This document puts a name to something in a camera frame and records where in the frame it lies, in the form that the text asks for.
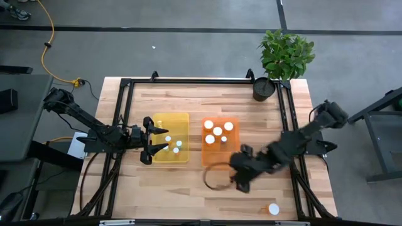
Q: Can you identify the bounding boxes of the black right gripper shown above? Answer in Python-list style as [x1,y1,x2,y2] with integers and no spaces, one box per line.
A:
[229,144,277,194]

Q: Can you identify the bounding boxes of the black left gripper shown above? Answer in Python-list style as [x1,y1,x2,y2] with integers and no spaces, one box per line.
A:
[127,116,170,165]

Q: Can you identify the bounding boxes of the orange translucent plastic bin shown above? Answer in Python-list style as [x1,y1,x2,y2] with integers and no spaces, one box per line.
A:
[200,117,242,169]

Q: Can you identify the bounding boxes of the yellow translucent plastic bin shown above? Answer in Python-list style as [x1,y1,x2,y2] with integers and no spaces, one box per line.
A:
[149,112,190,164]

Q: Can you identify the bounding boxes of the white box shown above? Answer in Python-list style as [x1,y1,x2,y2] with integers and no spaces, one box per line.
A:
[67,131,89,159]

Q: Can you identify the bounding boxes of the black angled beam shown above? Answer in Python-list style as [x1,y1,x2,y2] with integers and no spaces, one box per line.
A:
[26,140,84,172]

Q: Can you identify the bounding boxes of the green plant in black pot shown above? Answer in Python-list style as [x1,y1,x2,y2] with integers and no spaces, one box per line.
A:
[253,29,317,102]

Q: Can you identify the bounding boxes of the grey desk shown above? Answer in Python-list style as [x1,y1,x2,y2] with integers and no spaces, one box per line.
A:
[0,73,54,163]

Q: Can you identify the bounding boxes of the black box on desk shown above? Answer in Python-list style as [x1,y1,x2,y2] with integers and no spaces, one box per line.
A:
[0,88,19,114]

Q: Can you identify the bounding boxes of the black flat bar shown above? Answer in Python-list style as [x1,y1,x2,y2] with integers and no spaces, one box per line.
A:
[0,65,34,75]

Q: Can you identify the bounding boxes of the black bag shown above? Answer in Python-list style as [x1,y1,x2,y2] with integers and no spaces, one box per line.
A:
[0,193,23,222]

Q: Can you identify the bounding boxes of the person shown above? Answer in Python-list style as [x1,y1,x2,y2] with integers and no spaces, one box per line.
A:
[0,0,32,21]

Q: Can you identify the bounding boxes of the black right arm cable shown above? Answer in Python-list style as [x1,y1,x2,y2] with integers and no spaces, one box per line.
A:
[203,161,235,191]

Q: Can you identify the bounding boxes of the silver ridged bracket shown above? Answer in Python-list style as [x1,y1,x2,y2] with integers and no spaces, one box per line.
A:
[275,220,311,226]
[99,219,136,226]

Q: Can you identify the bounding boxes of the thick black cable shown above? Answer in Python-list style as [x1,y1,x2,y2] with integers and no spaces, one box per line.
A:
[79,152,101,212]

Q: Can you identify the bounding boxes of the black power cable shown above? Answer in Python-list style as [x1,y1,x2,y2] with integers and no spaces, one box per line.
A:
[50,78,100,101]

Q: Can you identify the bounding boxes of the thin yellow cable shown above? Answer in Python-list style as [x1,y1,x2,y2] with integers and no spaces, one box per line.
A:
[43,135,73,144]

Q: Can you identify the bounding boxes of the yellow extension cable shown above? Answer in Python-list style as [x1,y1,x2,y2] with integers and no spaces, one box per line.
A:
[36,0,83,88]

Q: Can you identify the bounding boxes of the dark grey metal table frame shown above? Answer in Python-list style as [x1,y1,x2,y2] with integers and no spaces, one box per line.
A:
[347,86,402,185]

